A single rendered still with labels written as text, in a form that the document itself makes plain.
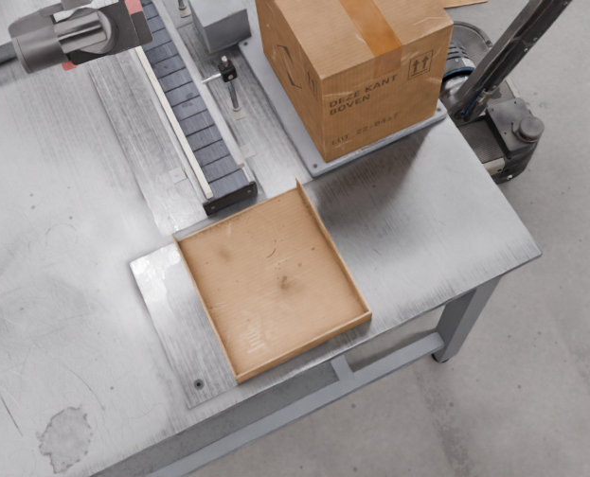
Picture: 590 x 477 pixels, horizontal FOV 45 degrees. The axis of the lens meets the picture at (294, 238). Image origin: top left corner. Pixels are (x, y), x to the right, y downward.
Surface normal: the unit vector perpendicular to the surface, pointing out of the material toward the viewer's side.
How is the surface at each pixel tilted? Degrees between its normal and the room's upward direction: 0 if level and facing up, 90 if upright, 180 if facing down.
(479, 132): 0
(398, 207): 0
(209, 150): 0
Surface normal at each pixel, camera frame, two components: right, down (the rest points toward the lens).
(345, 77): 0.42, 0.82
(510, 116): -0.07, -0.40
